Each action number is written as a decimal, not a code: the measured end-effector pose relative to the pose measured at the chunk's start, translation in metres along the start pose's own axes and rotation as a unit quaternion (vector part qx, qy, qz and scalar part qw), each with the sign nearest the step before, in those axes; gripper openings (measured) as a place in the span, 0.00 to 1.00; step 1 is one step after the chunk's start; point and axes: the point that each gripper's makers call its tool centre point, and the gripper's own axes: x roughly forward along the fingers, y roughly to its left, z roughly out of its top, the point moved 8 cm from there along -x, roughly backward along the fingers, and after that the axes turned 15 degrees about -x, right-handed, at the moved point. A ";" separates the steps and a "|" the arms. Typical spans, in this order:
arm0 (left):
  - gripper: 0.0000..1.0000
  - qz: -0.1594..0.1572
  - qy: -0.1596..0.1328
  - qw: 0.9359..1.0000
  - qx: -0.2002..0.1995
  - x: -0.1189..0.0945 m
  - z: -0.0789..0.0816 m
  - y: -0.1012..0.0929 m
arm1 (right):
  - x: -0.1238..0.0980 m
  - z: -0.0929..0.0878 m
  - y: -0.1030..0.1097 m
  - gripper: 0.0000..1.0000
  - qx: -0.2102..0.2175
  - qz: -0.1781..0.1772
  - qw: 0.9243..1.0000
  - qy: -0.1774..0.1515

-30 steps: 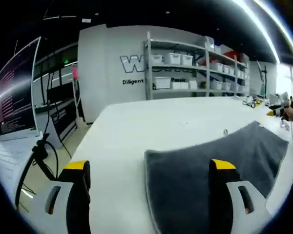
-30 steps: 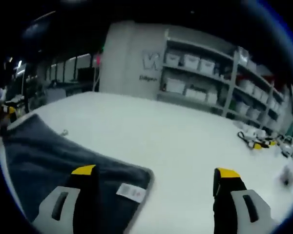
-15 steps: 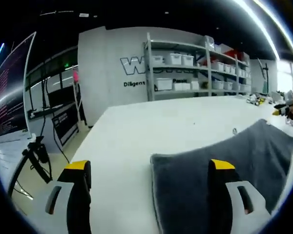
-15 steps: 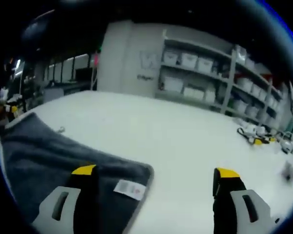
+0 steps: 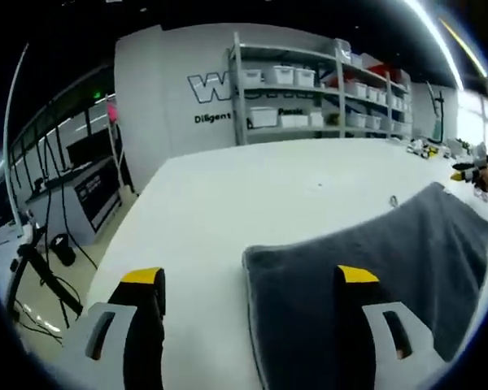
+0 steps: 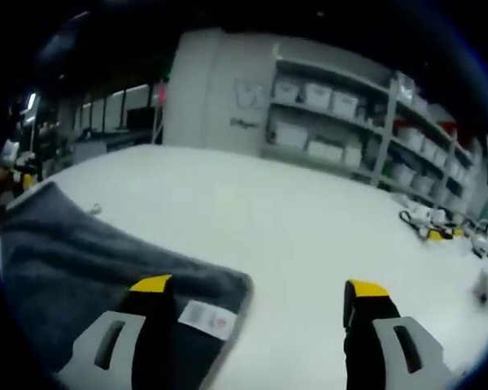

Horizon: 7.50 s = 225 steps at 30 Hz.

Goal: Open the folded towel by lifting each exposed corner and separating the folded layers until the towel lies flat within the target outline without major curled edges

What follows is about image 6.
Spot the black monitor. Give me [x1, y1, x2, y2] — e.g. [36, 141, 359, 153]
[124, 107, 155, 130]

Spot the small white container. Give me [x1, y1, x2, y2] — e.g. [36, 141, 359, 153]
[469, 232, 488, 258]

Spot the grey metal shelf unit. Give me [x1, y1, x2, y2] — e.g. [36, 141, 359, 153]
[384, 71, 479, 210]
[261, 54, 396, 189]

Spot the white controller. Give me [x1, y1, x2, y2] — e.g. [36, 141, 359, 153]
[469, 268, 488, 306]

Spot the spare gripper with yellow tips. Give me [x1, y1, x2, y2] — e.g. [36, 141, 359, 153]
[398, 205, 468, 241]

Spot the grey office desk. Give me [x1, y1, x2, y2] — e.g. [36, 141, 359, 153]
[72, 128, 158, 164]

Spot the grey towel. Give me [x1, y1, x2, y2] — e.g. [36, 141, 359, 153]
[0, 180, 255, 390]

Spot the shelf with white bins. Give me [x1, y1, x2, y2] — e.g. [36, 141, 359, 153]
[274, 76, 473, 204]

